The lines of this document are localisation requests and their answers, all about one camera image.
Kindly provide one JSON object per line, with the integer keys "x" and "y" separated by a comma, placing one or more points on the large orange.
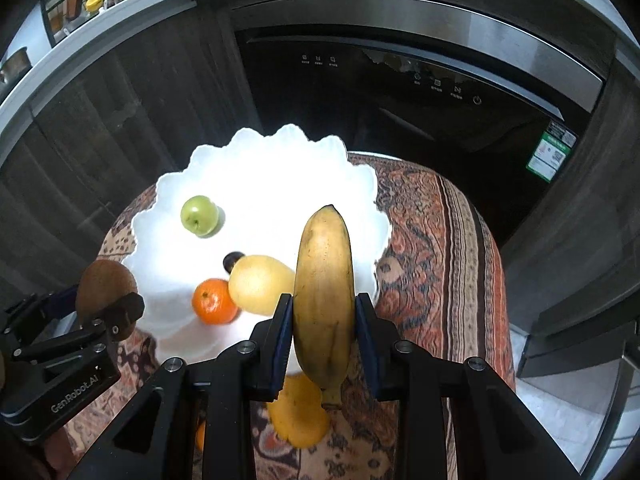
{"x": 214, "y": 302}

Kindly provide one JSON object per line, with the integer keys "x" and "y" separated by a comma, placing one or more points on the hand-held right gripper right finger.
{"x": 369, "y": 345}

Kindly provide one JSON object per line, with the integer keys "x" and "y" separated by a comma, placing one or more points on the yellow mango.
{"x": 300, "y": 425}

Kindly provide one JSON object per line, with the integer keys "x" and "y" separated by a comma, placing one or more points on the black built-in dishwasher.
{"x": 350, "y": 110}

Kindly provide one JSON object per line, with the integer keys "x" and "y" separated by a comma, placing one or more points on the dark wood cabinet door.
{"x": 565, "y": 235}
{"x": 125, "y": 110}

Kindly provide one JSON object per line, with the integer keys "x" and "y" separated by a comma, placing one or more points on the dark purple plum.
{"x": 232, "y": 261}

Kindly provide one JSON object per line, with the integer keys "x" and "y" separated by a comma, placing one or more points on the yellow capped jar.
{"x": 94, "y": 5}

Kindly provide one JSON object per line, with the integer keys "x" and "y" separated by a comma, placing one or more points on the green energy label sticker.
{"x": 551, "y": 152}

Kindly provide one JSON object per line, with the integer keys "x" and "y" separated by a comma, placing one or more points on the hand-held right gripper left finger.
{"x": 282, "y": 345}

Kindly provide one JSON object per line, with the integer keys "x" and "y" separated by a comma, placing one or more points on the white scalloped bowl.
{"x": 280, "y": 195}

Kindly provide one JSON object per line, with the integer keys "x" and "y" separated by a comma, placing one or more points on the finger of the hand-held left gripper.
{"x": 57, "y": 301}
{"x": 125, "y": 311}

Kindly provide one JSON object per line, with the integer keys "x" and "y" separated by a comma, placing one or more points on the yellow pear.
{"x": 257, "y": 285}

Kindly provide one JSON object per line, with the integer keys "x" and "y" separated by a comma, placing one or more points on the green apple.
{"x": 199, "y": 215}

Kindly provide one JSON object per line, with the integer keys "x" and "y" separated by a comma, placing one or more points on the steel cooking pot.
{"x": 14, "y": 65}

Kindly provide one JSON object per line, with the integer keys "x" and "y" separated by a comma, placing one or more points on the yellow banana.
{"x": 322, "y": 300}

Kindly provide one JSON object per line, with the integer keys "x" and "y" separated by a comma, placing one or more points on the brown kiwi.
{"x": 102, "y": 285}

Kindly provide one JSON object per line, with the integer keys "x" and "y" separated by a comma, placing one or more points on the small orange tangerine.
{"x": 201, "y": 436}

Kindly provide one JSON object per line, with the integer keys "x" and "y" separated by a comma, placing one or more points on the patterned paisley tablecloth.
{"x": 440, "y": 270}

